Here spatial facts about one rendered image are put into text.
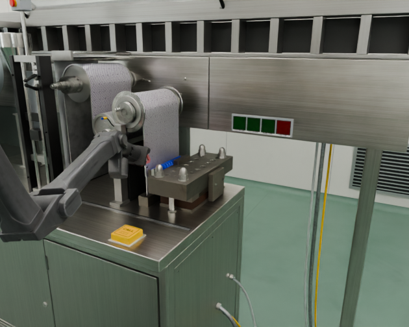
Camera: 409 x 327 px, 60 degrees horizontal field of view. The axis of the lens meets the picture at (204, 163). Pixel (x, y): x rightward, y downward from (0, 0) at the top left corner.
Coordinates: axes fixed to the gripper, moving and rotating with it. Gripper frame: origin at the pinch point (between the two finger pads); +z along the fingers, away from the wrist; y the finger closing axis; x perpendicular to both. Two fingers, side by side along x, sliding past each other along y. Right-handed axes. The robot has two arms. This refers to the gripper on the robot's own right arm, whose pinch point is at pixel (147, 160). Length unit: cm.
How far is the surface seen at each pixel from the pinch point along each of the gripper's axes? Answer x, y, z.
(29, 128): 2.2, -47.3, -15.2
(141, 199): -14.5, -0.5, 3.4
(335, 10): 61, 56, 2
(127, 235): -26.1, 11.8, -17.0
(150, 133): 9.5, 0.2, -3.3
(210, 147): 65, -104, 265
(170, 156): 5.3, 0.3, 14.1
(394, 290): -33, 98, 162
